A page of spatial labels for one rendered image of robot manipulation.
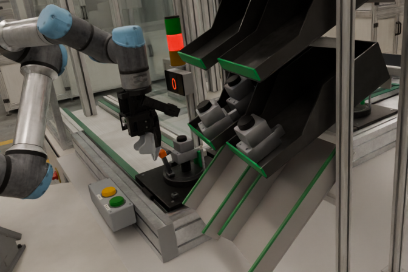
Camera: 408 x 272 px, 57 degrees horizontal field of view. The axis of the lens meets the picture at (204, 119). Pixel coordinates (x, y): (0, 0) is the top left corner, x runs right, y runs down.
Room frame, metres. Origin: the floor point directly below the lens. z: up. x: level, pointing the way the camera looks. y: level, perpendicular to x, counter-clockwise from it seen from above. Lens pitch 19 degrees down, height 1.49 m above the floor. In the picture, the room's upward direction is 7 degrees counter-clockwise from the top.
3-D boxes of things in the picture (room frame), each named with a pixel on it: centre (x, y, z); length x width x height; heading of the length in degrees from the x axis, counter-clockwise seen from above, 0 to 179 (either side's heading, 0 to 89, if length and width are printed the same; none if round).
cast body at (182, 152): (1.00, 0.06, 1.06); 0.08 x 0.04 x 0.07; 120
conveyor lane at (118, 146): (1.26, 0.20, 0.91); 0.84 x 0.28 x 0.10; 30
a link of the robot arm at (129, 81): (0.94, 0.16, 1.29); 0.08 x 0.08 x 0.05
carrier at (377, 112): (1.36, -0.58, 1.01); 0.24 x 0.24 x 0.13; 30
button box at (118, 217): (0.96, 0.30, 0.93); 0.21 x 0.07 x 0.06; 30
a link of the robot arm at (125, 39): (0.94, 0.16, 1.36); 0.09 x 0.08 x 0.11; 45
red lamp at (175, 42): (1.22, 0.06, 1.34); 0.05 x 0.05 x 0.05
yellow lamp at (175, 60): (1.22, 0.06, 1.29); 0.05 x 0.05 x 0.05
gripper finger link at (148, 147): (0.92, 0.16, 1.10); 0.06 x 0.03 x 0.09; 120
